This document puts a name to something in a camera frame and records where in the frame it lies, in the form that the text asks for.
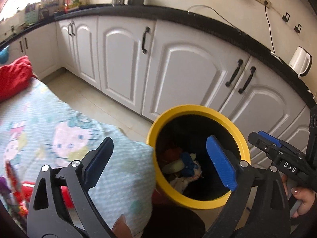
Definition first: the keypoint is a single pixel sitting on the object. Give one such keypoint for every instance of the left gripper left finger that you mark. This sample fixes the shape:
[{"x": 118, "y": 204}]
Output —
[{"x": 82, "y": 175}]

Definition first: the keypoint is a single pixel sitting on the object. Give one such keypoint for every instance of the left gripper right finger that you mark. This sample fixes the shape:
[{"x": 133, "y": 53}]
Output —
[{"x": 236, "y": 175}]

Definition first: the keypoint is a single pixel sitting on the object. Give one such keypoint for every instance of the yellow black trash bin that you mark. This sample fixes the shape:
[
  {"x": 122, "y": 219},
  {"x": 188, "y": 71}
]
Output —
[{"x": 185, "y": 129}]

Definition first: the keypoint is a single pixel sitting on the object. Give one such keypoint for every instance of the black kitchen countertop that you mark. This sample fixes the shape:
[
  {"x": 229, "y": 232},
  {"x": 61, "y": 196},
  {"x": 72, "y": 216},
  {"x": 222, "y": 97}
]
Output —
[{"x": 196, "y": 21}]

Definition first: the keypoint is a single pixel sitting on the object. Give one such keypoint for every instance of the white kitchen cabinets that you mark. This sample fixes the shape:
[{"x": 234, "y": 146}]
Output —
[{"x": 150, "y": 66}]

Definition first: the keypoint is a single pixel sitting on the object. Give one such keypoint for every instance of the person's right hand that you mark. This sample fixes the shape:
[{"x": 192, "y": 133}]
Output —
[{"x": 307, "y": 197}]

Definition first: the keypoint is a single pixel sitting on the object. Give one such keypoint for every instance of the person's left hand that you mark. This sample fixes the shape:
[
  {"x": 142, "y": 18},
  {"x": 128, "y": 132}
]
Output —
[{"x": 121, "y": 229}]

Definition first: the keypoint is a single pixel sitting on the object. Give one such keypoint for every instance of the hello kitty bed sheet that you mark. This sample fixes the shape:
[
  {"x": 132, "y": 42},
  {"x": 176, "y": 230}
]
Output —
[{"x": 37, "y": 128}]

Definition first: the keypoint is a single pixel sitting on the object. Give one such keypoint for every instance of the red snack wrapper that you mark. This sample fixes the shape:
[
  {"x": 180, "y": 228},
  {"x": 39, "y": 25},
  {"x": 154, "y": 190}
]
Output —
[{"x": 17, "y": 190}]

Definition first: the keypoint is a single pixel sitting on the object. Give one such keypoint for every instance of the purple snack wrapper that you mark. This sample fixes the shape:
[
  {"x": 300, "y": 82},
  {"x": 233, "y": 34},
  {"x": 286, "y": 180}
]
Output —
[{"x": 5, "y": 191}]

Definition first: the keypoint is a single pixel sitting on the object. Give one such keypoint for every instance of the white electric kettle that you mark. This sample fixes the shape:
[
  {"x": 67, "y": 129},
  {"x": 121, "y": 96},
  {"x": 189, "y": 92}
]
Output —
[{"x": 301, "y": 62}]

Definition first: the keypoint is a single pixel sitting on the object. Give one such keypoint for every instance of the red blanket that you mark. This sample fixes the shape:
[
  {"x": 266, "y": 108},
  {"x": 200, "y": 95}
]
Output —
[{"x": 15, "y": 77}]

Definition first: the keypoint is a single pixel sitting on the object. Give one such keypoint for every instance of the blue hanging plastic bin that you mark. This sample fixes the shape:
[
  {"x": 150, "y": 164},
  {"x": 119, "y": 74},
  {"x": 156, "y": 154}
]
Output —
[{"x": 4, "y": 55}]

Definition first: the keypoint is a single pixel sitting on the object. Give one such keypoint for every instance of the condiment bottles group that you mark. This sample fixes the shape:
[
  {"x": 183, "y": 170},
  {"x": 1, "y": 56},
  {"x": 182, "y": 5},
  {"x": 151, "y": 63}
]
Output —
[{"x": 73, "y": 4}]

